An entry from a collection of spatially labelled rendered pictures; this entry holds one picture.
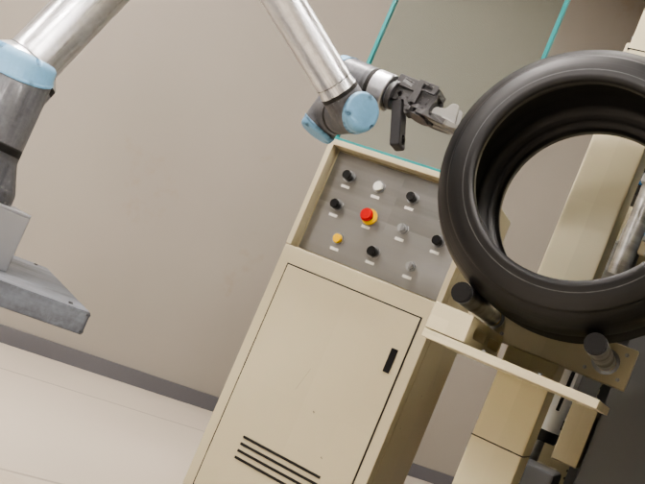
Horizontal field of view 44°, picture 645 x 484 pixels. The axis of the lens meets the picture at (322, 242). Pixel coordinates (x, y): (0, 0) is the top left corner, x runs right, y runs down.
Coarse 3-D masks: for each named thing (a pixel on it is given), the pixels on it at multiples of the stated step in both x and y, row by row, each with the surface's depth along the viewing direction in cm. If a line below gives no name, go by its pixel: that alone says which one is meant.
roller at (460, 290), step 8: (456, 288) 167; (464, 288) 166; (472, 288) 167; (456, 296) 166; (464, 296) 166; (472, 296) 166; (480, 296) 174; (464, 304) 168; (472, 304) 170; (480, 304) 174; (488, 304) 181; (472, 312) 178; (480, 312) 179; (488, 312) 183; (496, 312) 190; (488, 320) 189; (496, 320) 193
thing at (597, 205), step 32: (640, 32) 202; (608, 160) 198; (640, 160) 195; (576, 192) 199; (608, 192) 196; (576, 224) 197; (608, 224) 194; (544, 256) 198; (576, 256) 195; (608, 256) 202; (512, 352) 196; (512, 384) 194; (480, 416) 195; (512, 416) 192; (544, 416) 199; (480, 448) 193; (512, 448) 191; (480, 480) 192; (512, 480) 189
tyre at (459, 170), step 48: (528, 96) 167; (576, 96) 187; (624, 96) 183; (480, 144) 167; (528, 144) 193; (480, 192) 194; (480, 240) 163; (480, 288) 165; (528, 288) 157; (576, 288) 154; (624, 288) 151; (576, 336) 162; (624, 336) 164
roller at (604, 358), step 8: (592, 336) 154; (600, 336) 154; (584, 344) 155; (592, 344) 154; (600, 344) 154; (608, 344) 154; (592, 352) 154; (600, 352) 153; (608, 352) 158; (600, 360) 162; (608, 360) 166; (600, 368) 181; (608, 368) 179
